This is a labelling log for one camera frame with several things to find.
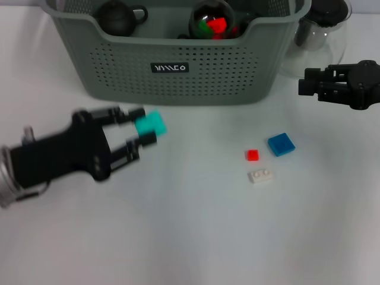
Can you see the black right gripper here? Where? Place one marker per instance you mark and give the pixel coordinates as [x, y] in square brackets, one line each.
[365, 84]

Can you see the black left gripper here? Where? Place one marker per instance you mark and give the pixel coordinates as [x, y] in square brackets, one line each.
[68, 151]

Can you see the teal square brick plate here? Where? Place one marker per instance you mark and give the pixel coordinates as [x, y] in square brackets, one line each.
[151, 124]

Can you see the orange-red slope brick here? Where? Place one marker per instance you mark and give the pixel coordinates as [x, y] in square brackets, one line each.
[219, 25]

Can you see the green toy brick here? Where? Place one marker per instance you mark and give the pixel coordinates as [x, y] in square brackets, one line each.
[205, 27]

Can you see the grey-green perforated storage bin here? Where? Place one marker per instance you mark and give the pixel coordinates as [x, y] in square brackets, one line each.
[207, 74]

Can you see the glass carafe with black lid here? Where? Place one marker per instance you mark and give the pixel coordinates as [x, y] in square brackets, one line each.
[320, 29]

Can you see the blue square brick plate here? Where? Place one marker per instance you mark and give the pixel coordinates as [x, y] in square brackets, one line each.
[281, 144]

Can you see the small orange-red square brick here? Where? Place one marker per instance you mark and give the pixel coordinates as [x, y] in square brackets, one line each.
[252, 155]

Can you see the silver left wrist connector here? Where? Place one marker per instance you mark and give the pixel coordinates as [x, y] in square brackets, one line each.
[28, 135]

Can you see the wide white toy brick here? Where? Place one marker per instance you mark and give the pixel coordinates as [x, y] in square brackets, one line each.
[261, 176]

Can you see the dark clay teapot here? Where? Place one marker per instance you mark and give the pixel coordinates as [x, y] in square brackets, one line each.
[115, 17]

